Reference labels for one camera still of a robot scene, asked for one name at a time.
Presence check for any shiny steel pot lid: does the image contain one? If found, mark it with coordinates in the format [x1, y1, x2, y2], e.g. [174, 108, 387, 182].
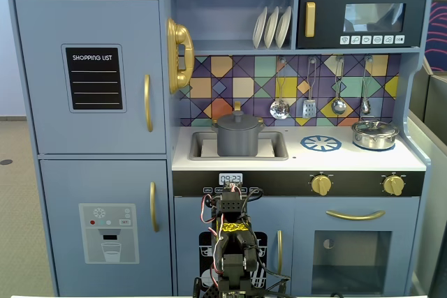
[351, 119, 399, 137]

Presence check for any gray toy cooking pot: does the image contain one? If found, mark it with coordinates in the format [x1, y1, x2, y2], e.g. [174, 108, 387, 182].
[211, 121, 265, 158]

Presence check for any gray toy sink basin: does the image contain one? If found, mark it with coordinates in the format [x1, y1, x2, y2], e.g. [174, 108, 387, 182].
[188, 131, 290, 162]

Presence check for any metal slotted skimmer spoon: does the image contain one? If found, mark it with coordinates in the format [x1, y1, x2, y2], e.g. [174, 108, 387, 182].
[269, 57, 291, 120]

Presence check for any metal slotted spatula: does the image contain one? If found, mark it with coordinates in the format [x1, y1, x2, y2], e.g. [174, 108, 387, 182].
[302, 56, 318, 119]

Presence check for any blue dishwasher door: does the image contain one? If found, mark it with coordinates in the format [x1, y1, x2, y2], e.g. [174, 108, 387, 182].
[173, 196, 295, 297]

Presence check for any gold toy telephone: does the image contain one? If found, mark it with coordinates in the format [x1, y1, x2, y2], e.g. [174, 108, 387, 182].
[166, 17, 195, 95]

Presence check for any white toy plate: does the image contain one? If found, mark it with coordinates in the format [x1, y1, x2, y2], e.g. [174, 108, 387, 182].
[274, 5, 293, 49]
[263, 6, 280, 50]
[251, 6, 269, 50]

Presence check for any gold stove knob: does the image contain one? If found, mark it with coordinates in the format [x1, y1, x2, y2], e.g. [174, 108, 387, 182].
[309, 174, 332, 197]
[382, 174, 406, 197]

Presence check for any metal toy ladle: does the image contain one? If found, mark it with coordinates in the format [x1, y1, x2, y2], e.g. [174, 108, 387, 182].
[330, 55, 348, 116]

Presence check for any blue oven door with window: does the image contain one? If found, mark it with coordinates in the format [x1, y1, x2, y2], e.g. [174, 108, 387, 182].
[293, 196, 420, 295]

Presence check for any black shopping list chalkboard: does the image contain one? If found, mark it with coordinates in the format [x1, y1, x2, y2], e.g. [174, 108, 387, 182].
[61, 43, 127, 114]

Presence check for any small metal spoon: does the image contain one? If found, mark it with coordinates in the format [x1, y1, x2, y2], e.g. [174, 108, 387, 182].
[360, 54, 374, 115]

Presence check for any shiny steel toy pot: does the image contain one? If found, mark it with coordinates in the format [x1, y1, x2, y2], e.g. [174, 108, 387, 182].
[351, 126, 400, 151]

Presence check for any blue fridge door with dispenser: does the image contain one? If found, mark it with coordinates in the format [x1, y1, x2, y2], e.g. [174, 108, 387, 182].
[38, 159, 173, 297]

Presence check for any blue fridge door with chalkboard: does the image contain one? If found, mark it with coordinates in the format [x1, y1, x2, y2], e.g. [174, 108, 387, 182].
[14, 0, 167, 155]

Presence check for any gold curved fridge handle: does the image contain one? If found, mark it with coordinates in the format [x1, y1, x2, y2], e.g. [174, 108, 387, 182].
[144, 73, 154, 133]
[149, 181, 160, 233]

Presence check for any gold dishwasher door handle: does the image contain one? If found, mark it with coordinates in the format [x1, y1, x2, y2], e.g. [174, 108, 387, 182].
[277, 230, 284, 275]

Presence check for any gold microwave door handle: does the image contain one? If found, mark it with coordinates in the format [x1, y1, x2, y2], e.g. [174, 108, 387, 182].
[305, 1, 316, 38]

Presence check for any black camera cable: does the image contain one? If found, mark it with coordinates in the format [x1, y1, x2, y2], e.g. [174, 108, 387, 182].
[256, 245, 291, 294]

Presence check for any gold oven door handle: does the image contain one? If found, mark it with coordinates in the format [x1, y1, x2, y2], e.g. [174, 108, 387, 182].
[325, 209, 386, 221]

